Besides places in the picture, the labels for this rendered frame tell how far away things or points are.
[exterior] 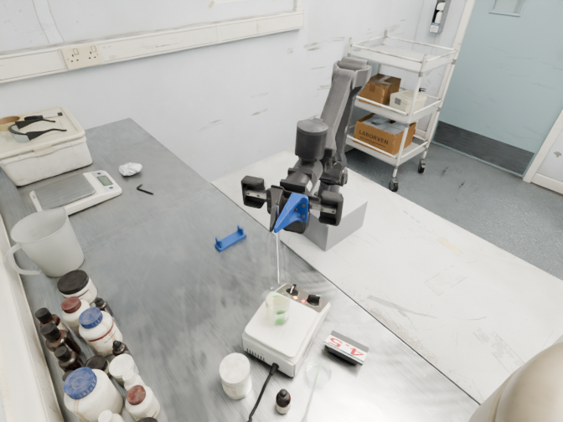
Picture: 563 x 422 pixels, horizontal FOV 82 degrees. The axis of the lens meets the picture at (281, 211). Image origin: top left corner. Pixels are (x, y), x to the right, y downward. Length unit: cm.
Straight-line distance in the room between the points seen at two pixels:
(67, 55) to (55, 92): 19
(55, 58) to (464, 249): 172
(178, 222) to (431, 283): 79
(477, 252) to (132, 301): 98
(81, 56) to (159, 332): 128
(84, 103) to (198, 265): 115
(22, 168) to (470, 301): 153
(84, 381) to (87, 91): 142
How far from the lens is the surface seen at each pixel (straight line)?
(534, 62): 334
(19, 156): 151
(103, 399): 74
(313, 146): 60
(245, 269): 94
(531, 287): 112
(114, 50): 182
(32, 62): 176
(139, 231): 113
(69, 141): 152
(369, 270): 96
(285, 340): 71
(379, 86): 284
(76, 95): 187
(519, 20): 335
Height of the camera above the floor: 161
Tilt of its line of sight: 40 degrees down
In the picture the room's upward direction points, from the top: straight up
